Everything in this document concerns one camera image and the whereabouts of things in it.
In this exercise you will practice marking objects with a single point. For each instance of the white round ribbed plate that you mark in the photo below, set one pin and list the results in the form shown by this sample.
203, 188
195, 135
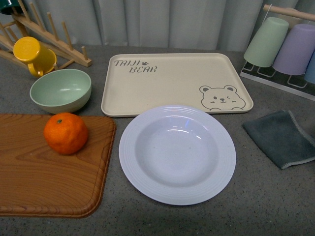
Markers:
177, 155

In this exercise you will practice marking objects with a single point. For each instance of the orange mandarin fruit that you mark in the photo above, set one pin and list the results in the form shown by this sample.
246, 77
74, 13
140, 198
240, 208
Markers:
65, 133

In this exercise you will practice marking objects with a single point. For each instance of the beige bear serving tray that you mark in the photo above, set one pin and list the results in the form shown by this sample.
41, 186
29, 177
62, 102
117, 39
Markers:
136, 83

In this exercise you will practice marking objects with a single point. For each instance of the light green bowl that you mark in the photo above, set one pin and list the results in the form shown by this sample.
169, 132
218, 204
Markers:
66, 90

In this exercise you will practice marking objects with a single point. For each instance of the grey folded cloth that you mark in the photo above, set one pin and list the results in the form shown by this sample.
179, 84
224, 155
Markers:
282, 139

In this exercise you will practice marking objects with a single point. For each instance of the light green tumbler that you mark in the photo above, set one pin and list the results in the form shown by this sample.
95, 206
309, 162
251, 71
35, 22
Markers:
266, 43

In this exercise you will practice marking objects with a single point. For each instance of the yellow mug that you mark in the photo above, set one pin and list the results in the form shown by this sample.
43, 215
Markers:
39, 59

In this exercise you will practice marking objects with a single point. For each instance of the wooden cutting board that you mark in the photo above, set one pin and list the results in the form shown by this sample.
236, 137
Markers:
37, 181

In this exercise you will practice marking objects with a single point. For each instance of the purple tumbler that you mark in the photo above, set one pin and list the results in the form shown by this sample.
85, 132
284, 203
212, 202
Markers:
296, 50

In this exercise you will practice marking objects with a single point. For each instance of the blue tumbler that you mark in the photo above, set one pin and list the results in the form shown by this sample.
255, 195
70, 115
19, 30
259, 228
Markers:
309, 75

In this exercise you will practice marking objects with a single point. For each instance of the wooden dish drying rack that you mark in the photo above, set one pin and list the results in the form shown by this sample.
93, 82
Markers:
31, 21

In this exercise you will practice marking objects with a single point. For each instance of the dark green cup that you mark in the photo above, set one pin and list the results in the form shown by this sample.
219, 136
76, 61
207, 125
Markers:
8, 7

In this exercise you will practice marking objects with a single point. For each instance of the white wire cup rack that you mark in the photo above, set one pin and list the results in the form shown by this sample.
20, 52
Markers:
294, 84

